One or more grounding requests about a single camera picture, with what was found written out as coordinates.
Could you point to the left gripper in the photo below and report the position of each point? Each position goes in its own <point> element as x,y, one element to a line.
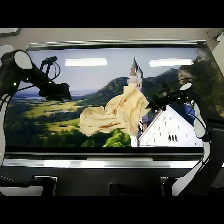
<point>57,91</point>

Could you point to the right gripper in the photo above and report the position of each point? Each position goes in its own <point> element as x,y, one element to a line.
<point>156,103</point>

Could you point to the cream garment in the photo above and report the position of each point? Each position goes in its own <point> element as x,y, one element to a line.
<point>120,111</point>

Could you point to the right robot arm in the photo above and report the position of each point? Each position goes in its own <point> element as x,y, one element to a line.
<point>199,125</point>

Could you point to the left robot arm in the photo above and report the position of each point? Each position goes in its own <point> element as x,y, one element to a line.
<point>13,71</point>

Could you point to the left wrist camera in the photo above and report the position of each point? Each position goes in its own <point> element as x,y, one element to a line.
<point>50,61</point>

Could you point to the silver frame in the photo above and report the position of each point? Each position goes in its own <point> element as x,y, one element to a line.
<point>116,163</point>

